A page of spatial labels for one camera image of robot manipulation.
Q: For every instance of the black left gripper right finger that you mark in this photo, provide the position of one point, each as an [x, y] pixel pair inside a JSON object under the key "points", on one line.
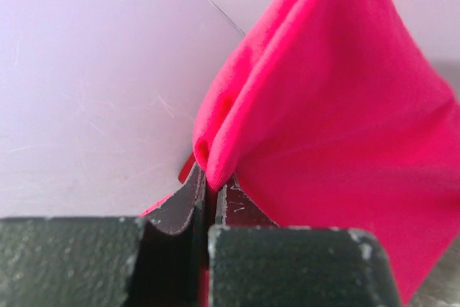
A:
{"points": [[255, 262]]}

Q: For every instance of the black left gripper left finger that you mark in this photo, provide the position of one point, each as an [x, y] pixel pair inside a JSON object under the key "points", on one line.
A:
{"points": [[151, 260]]}

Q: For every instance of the pink t shirt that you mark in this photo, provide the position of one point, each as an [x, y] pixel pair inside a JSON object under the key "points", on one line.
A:
{"points": [[329, 115]]}

